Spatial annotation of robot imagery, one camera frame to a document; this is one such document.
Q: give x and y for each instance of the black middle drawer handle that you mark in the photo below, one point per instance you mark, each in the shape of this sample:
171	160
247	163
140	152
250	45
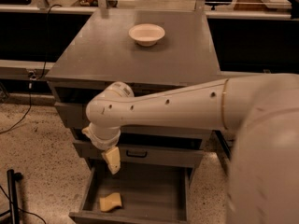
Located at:
136	154

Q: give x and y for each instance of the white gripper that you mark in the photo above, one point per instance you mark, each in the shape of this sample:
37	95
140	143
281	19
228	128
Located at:
102	143

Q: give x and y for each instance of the grey barrier rail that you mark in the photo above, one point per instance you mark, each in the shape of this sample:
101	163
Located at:
18	67

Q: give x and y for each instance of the grey drawer cabinet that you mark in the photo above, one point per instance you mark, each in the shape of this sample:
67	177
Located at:
82	91

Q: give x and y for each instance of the yellow sponge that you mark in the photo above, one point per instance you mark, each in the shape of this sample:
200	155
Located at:
110	202

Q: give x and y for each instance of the grey bottom drawer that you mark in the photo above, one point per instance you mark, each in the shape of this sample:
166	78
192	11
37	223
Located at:
150	194

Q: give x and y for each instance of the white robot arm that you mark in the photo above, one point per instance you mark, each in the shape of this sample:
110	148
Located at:
263	111

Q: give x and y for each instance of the grey top drawer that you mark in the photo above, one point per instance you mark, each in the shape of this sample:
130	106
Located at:
73	117

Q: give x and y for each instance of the wooden box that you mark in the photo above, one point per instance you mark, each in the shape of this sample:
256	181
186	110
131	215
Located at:
262	5

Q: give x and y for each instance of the white bowl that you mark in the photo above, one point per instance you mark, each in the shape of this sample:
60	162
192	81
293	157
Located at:
146	34

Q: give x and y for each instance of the black stand left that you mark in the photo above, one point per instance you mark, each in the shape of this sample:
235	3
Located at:
10	212

